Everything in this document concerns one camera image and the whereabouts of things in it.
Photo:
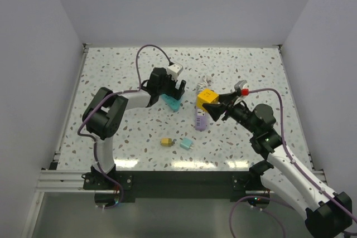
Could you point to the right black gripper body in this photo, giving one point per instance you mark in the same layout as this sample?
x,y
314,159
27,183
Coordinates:
x,y
240,114

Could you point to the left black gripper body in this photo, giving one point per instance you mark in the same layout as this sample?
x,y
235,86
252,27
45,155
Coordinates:
x,y
168,87

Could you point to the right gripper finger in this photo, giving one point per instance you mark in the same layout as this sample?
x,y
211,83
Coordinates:
x,y
215,110
228,97

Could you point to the teal triangular socket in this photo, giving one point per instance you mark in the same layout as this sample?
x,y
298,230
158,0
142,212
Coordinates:
x,y
172,103

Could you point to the yellow cube socket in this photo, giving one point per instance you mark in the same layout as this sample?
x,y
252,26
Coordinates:
x,y
207,96

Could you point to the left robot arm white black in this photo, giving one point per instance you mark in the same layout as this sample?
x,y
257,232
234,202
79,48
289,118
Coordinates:
x,y
104,114

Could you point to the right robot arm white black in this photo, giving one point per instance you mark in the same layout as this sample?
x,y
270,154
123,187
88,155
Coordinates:
x,y
326,213

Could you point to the teal small plug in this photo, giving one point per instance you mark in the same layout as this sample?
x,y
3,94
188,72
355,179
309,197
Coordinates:
x,y
186,144

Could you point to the yellow small plug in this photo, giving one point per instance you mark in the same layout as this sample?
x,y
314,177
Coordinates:
x,y
167,142

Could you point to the purple power strip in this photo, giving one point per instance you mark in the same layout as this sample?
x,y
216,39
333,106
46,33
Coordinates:
x,y
201,119

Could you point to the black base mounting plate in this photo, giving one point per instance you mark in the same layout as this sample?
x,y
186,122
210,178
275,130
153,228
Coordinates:
x,y
128,186

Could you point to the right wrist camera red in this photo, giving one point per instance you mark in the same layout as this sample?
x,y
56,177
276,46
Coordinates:
x,y
241,88

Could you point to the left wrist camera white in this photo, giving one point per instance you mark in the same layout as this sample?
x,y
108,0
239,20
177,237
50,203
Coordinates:
x,y
174,71

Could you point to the aluminium frame rail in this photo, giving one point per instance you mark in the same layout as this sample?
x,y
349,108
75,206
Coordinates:
x,y
54,180

